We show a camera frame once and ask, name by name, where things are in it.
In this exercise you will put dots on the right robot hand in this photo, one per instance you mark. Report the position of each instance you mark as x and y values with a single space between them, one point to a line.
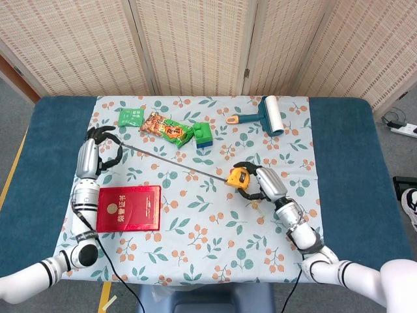
270 184

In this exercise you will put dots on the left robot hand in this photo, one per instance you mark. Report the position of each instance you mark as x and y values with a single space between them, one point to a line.
88 156

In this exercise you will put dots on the yellow tape measure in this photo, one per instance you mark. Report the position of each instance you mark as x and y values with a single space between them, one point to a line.
238 177

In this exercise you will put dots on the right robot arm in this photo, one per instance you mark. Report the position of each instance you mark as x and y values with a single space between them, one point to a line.
303 231

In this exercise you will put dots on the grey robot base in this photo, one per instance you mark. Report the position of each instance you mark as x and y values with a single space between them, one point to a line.
202 300

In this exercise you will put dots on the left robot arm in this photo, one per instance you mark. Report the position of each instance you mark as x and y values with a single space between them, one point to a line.
84 195

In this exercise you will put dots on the small green packet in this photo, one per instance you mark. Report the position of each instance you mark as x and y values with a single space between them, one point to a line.
130 117

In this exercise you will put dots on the red certificate book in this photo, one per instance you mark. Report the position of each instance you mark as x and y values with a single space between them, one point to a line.
130 208

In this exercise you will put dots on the teal lint roller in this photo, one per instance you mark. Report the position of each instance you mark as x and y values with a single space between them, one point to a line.
272 114

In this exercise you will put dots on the orange green snack bag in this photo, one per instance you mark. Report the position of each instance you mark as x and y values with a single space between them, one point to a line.
163 128

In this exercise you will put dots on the floral tablecloth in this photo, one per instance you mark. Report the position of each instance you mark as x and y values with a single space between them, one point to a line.
202 228

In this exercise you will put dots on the green blue building block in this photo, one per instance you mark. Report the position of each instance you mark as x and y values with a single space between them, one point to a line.
203 137

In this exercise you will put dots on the blue table cover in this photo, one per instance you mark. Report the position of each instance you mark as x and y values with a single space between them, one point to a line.
352 163

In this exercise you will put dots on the black box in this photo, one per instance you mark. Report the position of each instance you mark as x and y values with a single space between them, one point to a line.
402 184

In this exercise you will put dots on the black power adapter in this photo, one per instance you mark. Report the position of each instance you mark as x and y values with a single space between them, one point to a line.
395 124

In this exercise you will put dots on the black white shoe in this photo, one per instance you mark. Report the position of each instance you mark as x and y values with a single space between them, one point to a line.
411 205

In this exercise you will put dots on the white power strip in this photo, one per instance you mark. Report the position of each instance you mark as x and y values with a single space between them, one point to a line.
404 129

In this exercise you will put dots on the woven folding screen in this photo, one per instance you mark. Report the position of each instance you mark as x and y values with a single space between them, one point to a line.
195 42

